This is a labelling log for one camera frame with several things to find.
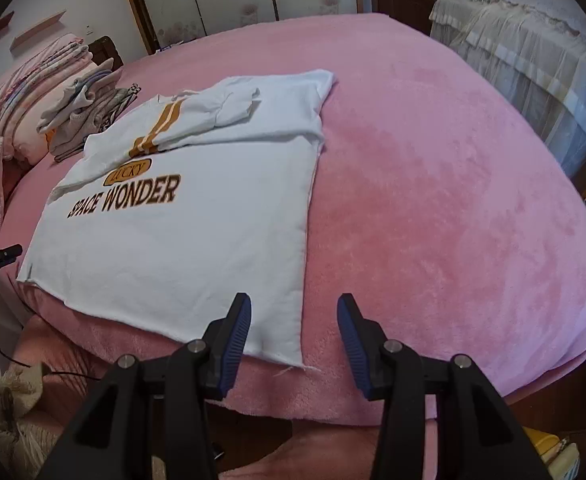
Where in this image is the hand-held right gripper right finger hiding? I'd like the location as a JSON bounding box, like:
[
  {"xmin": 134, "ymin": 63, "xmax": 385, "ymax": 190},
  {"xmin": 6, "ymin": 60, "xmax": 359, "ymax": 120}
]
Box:
[{"xmin": 336, "ymin": 294, "xmax": 554, "ymax": 480}]

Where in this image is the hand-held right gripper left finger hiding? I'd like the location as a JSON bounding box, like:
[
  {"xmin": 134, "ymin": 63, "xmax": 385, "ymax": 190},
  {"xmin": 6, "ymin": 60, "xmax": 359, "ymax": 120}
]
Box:
[{"xmin": 36, "ymin": 292, "xmax": 252, "ymax": 480}]

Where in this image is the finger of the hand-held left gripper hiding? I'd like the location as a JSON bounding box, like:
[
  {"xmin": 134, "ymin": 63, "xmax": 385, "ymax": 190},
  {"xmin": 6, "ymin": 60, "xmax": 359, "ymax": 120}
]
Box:
[{"xmin": 0, "ymin": 244, "xmax": 24, "ymax": 268}]

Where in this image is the white printed sweatshirt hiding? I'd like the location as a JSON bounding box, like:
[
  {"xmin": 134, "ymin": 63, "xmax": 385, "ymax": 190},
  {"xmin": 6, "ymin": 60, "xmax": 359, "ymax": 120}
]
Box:
[{"xmin": 16, "ymin": 69, "xmax": 336, "ymax": 366}]

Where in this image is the pile of folded grey clothes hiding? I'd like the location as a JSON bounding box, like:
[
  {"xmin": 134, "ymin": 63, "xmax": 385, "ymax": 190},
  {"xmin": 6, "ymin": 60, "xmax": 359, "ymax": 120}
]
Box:
[{"xmin": 48, "ymin": 87, "xmax": 134, "ymax": 156}]

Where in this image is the stack of folded clothes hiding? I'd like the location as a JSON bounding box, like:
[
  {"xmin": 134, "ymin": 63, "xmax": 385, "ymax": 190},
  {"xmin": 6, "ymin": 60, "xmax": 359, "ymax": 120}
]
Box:
[{"xmin": 36, "ymin": 71, "xmax": 119, "ymax": 133}]

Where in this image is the person's pink plush clothing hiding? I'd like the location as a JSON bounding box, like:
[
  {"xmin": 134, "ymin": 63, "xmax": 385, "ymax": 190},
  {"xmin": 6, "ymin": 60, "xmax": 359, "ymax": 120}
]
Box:
[{"xmin": 10, "ymin": 312, "xmax": 389, "ymax": 480}]

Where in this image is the cream shaggy rug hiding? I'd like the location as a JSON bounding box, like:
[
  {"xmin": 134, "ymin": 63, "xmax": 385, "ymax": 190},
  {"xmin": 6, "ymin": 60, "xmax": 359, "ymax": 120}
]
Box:
[{"xmin": 0, "ymin": 365, "xmax": 74, "ymax": 480}]

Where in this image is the pastel striped folded blanket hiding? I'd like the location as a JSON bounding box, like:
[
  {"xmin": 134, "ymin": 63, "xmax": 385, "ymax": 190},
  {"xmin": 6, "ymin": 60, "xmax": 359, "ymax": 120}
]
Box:
[{"xmin": 0, "ymin": 42, "xmax": 94, "ymax": 126}]

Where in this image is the black white striped folded garment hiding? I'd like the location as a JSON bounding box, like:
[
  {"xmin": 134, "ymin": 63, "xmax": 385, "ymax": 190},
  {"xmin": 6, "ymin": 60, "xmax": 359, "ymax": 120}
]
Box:
[{"xmin": 98, "ymin": 82, "xmax": 141, "ymax": 128}]

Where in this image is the bed with pink plush blanket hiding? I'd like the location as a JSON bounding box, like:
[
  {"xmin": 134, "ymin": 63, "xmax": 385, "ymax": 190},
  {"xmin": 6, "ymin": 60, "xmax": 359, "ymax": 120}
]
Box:
[{"xmin": 0, "ymin": 10, "xmax": 586, "ymax": 423}]

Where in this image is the yellow plastic item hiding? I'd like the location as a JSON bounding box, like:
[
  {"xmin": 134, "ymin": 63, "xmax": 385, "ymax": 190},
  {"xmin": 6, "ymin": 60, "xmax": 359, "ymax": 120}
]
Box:
[{"xmin": 520, "ymin": 425, "xmax": 561, "ymax": 466}]

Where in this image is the dark wooden headboard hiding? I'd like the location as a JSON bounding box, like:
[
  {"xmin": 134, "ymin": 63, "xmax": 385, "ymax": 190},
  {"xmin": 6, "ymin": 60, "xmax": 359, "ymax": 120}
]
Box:
[{"xmin": 87, "ymin": 36, "xmax": 125, "ymax": 73}]

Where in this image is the black cable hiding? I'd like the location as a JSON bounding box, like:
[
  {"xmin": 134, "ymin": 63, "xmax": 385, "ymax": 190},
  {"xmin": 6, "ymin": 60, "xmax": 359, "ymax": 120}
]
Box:
[{"xmin": 0, "ymin": 337, "xmax": 109, "ymax": 381}]

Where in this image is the light wooden wall shelf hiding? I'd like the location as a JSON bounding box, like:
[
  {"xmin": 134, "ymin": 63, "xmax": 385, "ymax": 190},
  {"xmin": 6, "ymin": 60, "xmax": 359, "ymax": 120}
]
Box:
[{"xmin": 9, "ymin": 10, "xmax": 66, "ymax": 52}]

